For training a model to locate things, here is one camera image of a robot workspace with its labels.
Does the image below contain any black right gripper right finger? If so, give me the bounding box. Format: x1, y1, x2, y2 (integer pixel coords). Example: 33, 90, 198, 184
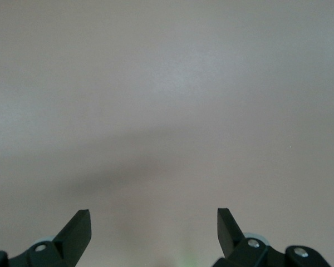
214, 207, 285, 267

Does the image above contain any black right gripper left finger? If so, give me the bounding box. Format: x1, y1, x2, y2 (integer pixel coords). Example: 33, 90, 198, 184
8, 209, 92, 267

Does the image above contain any brown table cover sheet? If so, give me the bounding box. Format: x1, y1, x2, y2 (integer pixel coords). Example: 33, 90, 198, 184
0, 0, 334, 267

